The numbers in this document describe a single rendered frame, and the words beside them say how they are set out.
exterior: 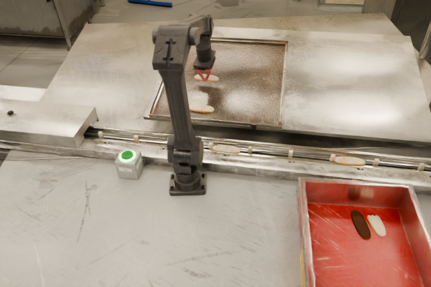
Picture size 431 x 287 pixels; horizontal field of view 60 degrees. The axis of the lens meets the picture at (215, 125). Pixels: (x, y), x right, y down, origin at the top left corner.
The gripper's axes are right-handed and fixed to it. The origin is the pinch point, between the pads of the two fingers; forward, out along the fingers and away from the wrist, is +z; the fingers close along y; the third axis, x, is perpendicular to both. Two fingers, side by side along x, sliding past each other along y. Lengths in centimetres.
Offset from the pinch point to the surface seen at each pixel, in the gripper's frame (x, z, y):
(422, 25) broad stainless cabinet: -114, 55, 137
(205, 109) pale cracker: -2.8, 4.2, -13.9
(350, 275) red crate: -55, 4, -66
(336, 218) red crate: -52, 7, -49
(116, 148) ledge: 24.3, 5.4, -37.1
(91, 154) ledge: 33, 7, -40
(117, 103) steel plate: 39.1, 14.1, -7.8
